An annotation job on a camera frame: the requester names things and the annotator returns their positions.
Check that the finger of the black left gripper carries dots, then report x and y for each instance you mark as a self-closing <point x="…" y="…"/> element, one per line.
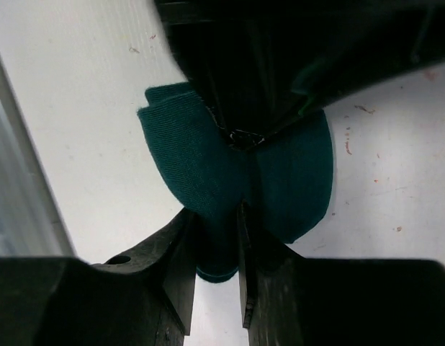
<point x="327" y="50"/>
<point x="204" y="52"/>

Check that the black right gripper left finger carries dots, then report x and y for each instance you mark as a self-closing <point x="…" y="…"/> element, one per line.
<point x="142" y="296"/>

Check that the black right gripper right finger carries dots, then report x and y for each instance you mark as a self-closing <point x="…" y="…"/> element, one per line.
<point x="287" y="299"/>

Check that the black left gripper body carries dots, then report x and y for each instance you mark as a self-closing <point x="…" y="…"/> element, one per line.
<point x="255" y="68"/>

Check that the teal christmas sock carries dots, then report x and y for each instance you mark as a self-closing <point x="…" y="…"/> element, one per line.
<point x="288" y="180"/>

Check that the aluminium table frame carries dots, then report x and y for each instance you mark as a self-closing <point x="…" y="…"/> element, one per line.
<point x="30" y="221"/>

